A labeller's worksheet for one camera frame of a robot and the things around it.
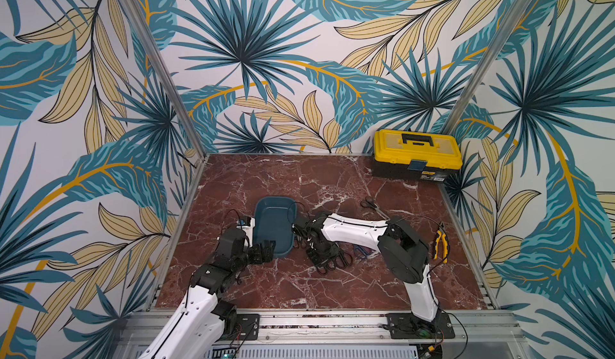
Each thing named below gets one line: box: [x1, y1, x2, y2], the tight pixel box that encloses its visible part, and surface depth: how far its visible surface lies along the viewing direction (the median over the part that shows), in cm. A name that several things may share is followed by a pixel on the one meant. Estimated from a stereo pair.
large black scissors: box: [314, 251, 354, 275], surface depth 88 cm
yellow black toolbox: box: [372, 129, 463, 182], surface depth 103 cm
